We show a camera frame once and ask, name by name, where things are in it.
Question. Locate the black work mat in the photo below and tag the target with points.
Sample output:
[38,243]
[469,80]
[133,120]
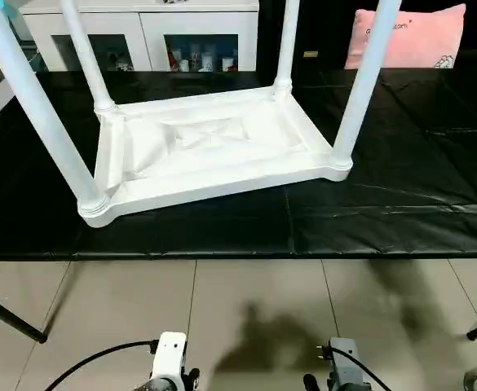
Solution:
[401,163]

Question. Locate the black furniture with yellow label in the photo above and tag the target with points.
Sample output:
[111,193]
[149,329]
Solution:
[320,32]

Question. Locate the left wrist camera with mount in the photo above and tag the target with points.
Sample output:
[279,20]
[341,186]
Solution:
[170,358]

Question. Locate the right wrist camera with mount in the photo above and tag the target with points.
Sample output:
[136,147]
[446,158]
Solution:
[344,366]

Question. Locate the pink pillow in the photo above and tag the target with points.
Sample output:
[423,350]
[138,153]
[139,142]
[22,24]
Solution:
[409,39]

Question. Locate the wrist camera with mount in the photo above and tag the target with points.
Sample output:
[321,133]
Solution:
[344,366]
[170,358]

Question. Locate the white cabinet with glass doors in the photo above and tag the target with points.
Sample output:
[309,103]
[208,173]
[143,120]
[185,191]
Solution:
[140,32]

